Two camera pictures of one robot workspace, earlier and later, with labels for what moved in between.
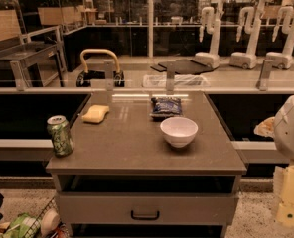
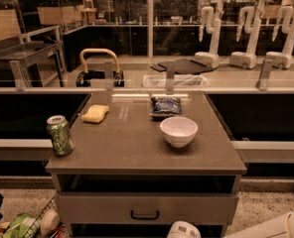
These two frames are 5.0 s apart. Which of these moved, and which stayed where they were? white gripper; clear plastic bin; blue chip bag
Moved: white gripper
Stayed: blue chip bag; clear plastic bin
